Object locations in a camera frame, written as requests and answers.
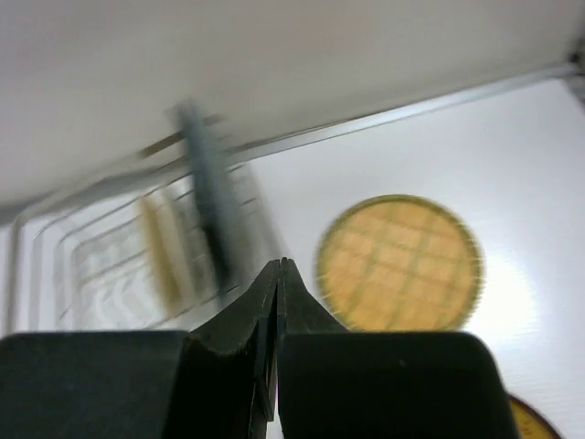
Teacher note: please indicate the wire dish rack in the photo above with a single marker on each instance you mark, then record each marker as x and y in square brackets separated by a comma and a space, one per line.
[77, 259]

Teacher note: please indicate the shiny gold cream plate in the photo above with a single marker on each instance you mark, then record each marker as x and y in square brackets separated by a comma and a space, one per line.
[165, 247]

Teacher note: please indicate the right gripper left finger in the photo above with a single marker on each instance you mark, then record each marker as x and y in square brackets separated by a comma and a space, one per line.
[217, 381]

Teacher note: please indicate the dark gold ornate plate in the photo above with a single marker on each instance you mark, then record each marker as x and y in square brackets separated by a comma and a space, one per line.
[530, 423]

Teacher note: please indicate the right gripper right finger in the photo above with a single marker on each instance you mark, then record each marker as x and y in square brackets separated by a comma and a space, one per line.
[335, 383]

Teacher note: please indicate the yellow woven pattern plate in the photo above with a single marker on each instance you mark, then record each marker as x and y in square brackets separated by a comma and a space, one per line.
[399, 263]

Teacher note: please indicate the teal square plate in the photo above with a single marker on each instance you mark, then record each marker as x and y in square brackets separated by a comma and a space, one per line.
[215, 201]

